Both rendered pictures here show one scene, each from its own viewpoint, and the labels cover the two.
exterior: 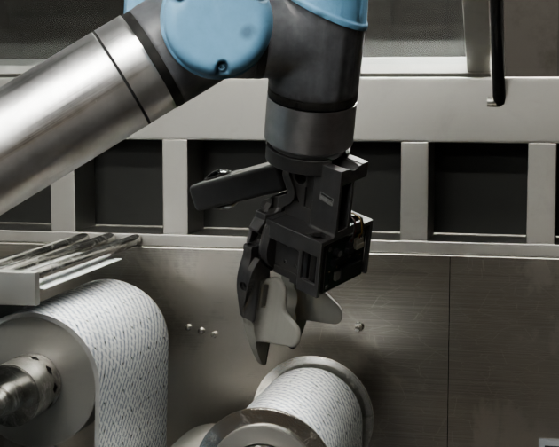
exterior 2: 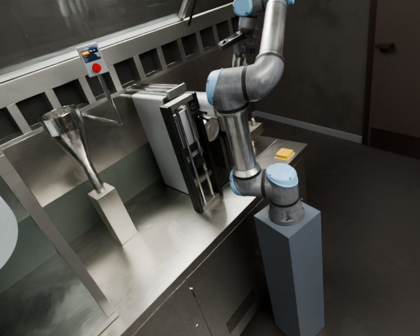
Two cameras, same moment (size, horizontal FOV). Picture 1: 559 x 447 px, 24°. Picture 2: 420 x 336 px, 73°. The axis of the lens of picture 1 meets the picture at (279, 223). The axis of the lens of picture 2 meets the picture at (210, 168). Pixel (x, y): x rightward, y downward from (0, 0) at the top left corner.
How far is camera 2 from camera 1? 134 cm
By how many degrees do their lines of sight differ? 55
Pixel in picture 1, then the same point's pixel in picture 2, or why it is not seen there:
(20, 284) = (183, 87)
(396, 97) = (173, 29)
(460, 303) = (195, 70)
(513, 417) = not seen: hidden behind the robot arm
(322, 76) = not seen: hidden behind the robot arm
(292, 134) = (253, 23)
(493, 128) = (190, 31)
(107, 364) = not seen: hidden behind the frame
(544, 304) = (206, 64)
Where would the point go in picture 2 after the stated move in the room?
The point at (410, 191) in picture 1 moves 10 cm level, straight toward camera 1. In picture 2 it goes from (181, 50) to (195, 48)
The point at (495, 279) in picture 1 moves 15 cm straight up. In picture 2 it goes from (199, 63) to (193, 36)
